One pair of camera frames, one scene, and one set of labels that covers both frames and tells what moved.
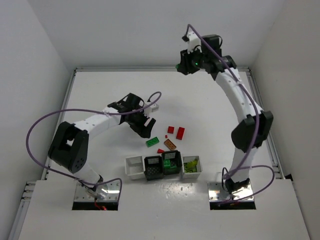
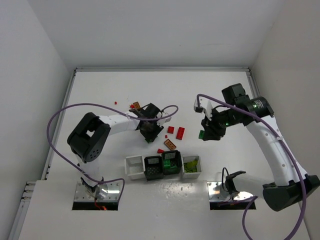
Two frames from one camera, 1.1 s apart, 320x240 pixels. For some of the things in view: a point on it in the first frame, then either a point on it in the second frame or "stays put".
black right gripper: x=185 y=64 -> x=210 y=128
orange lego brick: x=169 y=144 stays put
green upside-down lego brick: x=167 y=163 stays put
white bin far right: x=191 y=167 stays put
